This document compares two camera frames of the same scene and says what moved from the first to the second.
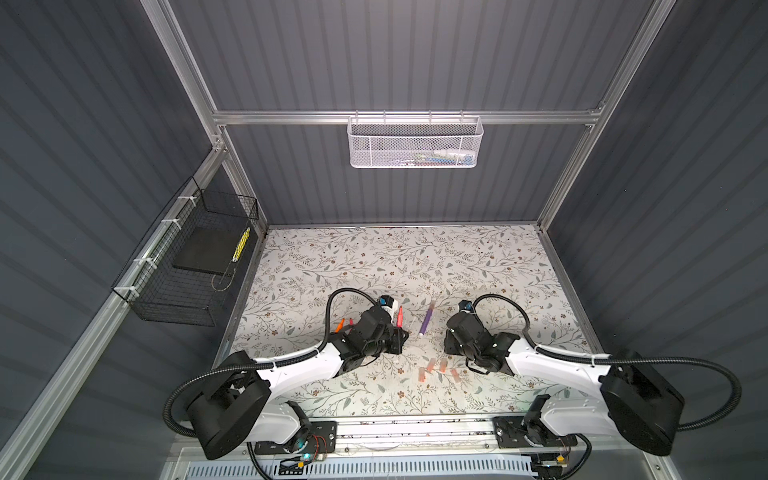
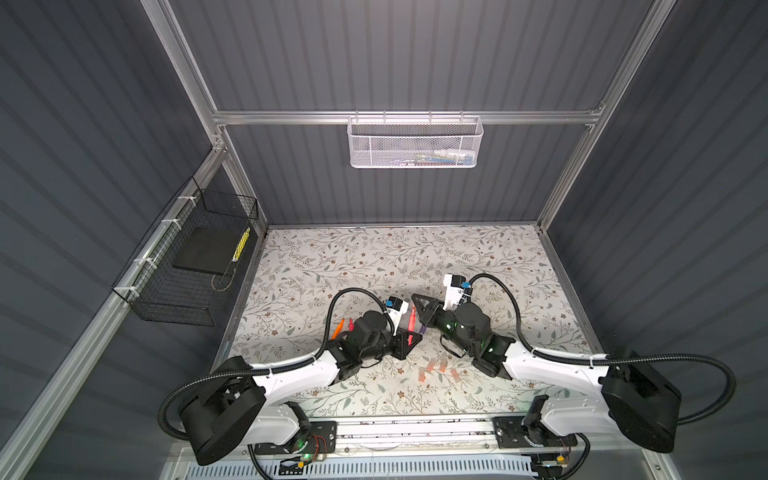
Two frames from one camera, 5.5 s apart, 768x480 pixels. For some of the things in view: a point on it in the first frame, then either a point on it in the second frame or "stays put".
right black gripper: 448,337 → 429,314
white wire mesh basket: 414,142 stays put
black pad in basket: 209,249 stays put
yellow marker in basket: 241,245 stays put
